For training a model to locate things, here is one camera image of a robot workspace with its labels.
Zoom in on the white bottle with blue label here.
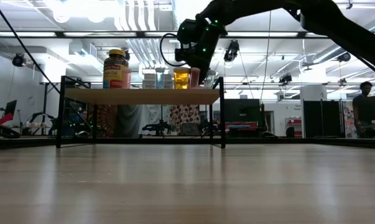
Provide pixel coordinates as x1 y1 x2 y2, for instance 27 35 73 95
142 73 157 90

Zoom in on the overhead light bar frame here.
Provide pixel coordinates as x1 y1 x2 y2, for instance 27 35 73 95
0 30 328 40

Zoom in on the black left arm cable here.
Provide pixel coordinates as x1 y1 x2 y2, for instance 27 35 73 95
0 0 94 132

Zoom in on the white melatonin bottle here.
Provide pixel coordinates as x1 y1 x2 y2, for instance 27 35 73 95
164 73 175 90

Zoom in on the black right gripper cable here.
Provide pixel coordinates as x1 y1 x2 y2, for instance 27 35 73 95
159 32 188 68

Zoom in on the black aluminium table frame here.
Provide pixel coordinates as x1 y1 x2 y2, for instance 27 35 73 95
0 138 375 151

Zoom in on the grey hanging cloth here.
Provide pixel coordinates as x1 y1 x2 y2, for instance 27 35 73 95
117 105 151 138

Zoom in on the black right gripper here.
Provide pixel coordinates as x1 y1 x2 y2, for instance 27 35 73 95
174 14 228 86

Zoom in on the wooden shelf with black frame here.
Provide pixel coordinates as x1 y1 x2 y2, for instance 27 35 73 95
56 76 226 149

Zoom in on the floral poster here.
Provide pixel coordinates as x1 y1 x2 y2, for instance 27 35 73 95
342 100 356 139

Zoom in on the blue pill vial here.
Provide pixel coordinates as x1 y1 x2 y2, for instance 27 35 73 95
155 67 165 90

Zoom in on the person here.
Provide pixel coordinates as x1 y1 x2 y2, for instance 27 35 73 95
351 81 375 138

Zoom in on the small black tilted monitor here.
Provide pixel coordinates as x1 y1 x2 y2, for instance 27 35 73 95
4 100 17 118

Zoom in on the dark orange patterned cloth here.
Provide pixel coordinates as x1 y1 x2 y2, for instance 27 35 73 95
96 105 118 138

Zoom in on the black partition panel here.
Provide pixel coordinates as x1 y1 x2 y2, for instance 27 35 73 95
302 100 343 139

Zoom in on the black background machine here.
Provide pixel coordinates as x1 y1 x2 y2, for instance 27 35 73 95
140 119 173 138

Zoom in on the white red patterned cloth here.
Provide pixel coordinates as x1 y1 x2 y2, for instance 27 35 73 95
169 105 201 131

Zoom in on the amber fish oil bottle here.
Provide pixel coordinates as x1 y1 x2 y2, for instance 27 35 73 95
103 49 129 90

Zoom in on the red and black device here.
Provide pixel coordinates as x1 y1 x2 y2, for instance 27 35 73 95
0 113 21 139

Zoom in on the orange pill vial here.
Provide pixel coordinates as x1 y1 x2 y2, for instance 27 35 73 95
174 67 190 90

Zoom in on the pink pill vial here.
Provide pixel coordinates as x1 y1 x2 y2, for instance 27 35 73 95
189 67 201 90
122 68 132 90

